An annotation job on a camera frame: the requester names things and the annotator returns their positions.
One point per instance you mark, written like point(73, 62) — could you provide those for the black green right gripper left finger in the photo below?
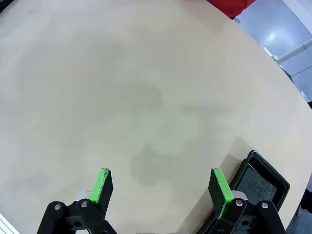
point(101, 192)

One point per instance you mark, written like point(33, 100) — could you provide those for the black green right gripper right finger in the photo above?
point(220, 192)

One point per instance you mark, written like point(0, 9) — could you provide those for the black plastic tray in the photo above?
point(258, 185)

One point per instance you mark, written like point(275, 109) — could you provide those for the white ribbed panel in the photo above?
point(6, 225)

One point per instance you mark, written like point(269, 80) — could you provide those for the person in red jacket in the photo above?
point(226, 6)

